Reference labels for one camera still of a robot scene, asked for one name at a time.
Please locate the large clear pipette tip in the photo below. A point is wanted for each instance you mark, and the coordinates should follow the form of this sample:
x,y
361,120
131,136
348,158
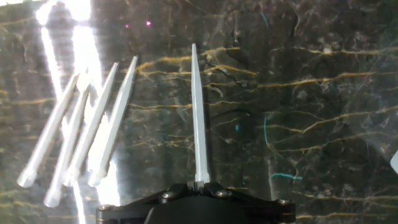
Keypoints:
x,y
199,124
66,149
90,130
113,124
46,133

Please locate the green pipette tip holder box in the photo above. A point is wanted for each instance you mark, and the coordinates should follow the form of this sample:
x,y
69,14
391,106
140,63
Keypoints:
x,y
395,163

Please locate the black marble pattern mat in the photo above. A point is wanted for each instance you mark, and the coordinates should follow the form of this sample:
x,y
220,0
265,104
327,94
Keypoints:
x,y
295,93

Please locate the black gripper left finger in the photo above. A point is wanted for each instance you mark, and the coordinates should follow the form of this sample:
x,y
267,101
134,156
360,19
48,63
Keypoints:
x,y
133,208

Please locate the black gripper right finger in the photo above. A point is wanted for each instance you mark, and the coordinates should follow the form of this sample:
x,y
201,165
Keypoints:
x,y
264,209

